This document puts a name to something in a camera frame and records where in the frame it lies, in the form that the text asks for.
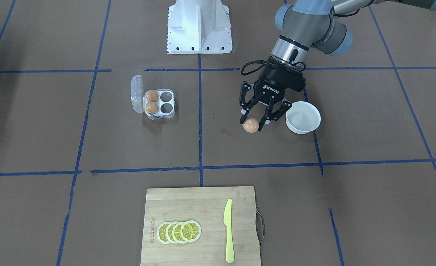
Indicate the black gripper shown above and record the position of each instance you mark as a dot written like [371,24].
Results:
[270,87]

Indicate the brown egg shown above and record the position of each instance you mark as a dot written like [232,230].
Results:
[152,96]
[251,125]
[152,107]

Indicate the clear plastic egg box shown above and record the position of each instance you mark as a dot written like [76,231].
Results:
[166,102]

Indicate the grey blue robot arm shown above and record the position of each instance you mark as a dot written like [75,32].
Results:
[303,25]

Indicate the brown egg in box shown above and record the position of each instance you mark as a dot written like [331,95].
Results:
[152,107]
[152,96]

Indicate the white ceramic bowl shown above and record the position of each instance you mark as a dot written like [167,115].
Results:
[302,117]

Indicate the yellow green rubber band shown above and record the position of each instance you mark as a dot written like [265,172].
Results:
[149,115]

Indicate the wooden cutting board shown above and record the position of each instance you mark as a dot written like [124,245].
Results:
[201,226]

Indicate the yellow plastic knife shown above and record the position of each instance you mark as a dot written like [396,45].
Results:
[227,220]

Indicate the yellow lemon slice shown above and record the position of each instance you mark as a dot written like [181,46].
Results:
[178,233]
[191,230]
[169,232]
[162,233]

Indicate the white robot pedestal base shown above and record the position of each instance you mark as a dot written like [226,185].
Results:
[199,27]

